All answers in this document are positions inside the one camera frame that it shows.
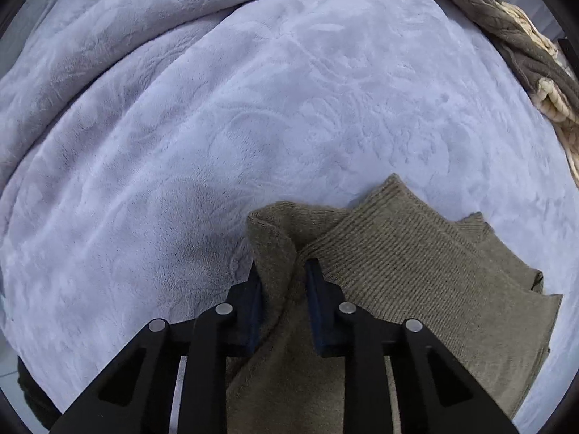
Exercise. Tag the lavender plush bed blanket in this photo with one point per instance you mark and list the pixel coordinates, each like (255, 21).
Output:
(138, 135)

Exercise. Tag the olive green knit sweater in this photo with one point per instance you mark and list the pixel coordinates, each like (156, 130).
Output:
(396, 258)

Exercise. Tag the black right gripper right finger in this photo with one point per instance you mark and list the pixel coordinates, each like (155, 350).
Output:
(399, 377)

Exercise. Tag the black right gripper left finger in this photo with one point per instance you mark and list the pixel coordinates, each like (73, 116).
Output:
(171, 377)

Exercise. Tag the brown and cream striped garment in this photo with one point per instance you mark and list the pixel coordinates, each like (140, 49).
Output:
(532, 57)

